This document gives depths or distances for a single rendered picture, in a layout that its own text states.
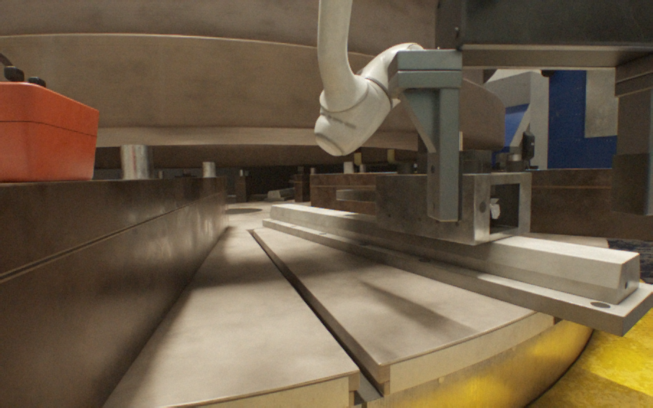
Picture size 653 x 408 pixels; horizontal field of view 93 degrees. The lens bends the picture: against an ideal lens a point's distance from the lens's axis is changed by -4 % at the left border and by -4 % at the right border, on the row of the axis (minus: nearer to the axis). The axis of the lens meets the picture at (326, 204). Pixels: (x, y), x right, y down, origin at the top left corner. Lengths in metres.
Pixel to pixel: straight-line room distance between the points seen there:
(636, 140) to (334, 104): 0.49
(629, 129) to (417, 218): 0.95
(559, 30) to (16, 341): 0.57
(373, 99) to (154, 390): 0.68
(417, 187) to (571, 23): 0.98
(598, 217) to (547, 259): 1.22
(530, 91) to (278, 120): 6.10
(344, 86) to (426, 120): 0.44
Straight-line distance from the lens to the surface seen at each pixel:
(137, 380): 0.77
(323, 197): 2.76
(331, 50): 0.63
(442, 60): 0.22
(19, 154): 0.57
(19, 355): 0.52
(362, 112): 0.67
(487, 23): 0.22
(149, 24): 1.34
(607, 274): 1.04
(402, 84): 0.21
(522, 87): 6.99
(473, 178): 1.05
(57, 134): 0.60
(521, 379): 1.16
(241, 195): 4.75
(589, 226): 2.28
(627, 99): 0.30
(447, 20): 0.24
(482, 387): 1.01
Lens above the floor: 0.69
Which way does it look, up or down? 5 degrees down
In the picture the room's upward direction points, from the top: 1 degrees counter-clockwise
